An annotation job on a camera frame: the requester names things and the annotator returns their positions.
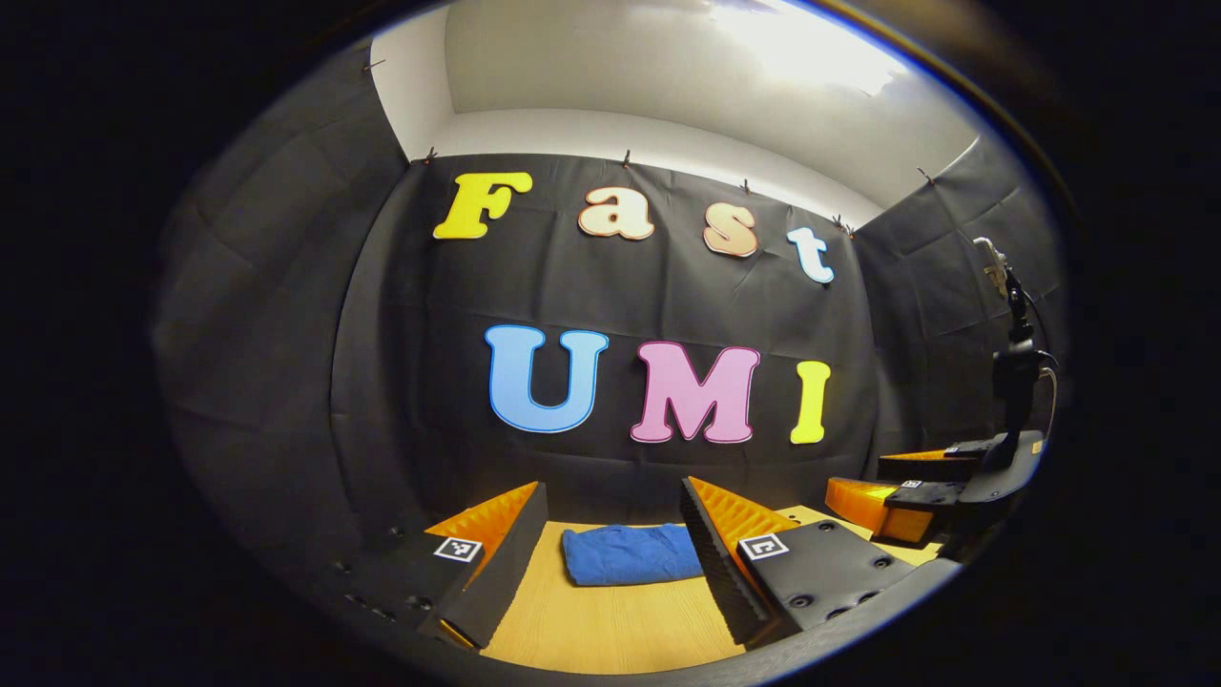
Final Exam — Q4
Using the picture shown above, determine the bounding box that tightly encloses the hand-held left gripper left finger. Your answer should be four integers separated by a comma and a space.
329, 480, 550, 652

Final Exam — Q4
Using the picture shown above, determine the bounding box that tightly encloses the blue corduroy jacket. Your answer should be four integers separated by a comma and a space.
561, 523, 707, 587

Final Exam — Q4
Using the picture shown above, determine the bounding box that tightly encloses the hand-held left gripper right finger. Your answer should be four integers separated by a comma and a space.
679, 475, 960, 648

